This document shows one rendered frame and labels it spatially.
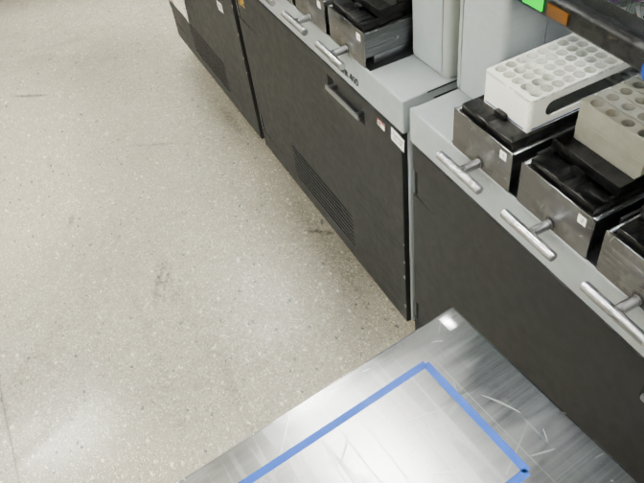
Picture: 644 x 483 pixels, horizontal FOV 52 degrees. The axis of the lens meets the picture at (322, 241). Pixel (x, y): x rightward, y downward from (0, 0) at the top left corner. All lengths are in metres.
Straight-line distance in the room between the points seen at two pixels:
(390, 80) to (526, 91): 0.33
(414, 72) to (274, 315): 0.83
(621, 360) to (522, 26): 0.49
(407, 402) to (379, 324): 1.08
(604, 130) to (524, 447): 0.43
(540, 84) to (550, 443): 0.52
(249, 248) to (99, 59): 1.38
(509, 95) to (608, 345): 0.36
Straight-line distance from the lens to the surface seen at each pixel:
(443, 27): 1.17
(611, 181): 0.88
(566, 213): 0.90
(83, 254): 2.14
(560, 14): 0.89
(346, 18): 1.28
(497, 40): 1.05
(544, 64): 1.02
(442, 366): 0.69
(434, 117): 1.13
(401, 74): 1.23
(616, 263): 0.87
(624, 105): 0.93
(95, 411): 1.77
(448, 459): 0.64
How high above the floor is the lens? 1.40
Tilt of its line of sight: 46 degrees down
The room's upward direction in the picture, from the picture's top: 9 degrees counter-clockwise
